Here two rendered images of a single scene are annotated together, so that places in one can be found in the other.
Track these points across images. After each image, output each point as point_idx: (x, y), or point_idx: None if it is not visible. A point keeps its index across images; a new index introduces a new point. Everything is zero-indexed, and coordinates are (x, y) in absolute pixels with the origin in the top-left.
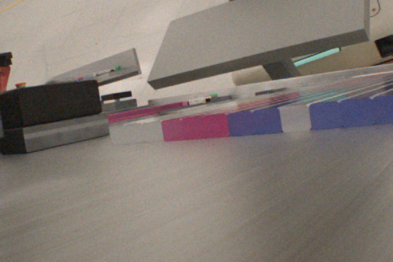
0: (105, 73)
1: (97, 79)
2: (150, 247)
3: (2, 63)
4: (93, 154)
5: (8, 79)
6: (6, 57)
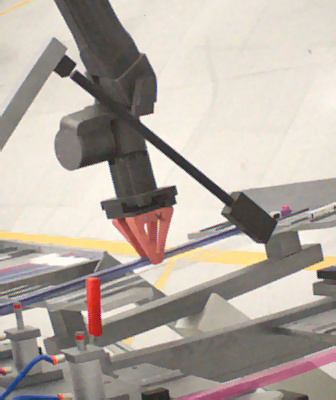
0: (326, 215)
1: (312, 227)
2: None
3: (161, 202)
4: None
5: (169, 225)
6: (168, 196)
